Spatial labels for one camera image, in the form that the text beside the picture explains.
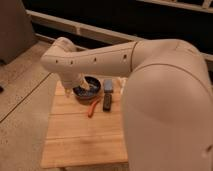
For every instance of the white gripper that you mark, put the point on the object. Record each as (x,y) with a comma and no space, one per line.
(70,81)

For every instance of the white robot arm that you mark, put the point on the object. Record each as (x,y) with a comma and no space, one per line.
(167,101)

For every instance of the black bowl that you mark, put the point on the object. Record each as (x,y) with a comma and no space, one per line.
(94,88)

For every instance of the black rectangular block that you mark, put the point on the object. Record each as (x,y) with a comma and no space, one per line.
(107,102)

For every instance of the blue-grey sponge block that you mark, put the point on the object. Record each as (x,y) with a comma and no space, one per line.
(108,86)

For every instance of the wooden cutting board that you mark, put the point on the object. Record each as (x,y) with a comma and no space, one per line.
(74,139)

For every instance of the white cup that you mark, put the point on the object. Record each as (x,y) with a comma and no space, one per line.
(122,82)

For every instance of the grey cabinet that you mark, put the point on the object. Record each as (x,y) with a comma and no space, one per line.
(16,32)

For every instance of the white window frame rail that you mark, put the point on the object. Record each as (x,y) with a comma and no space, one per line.
(80,29)

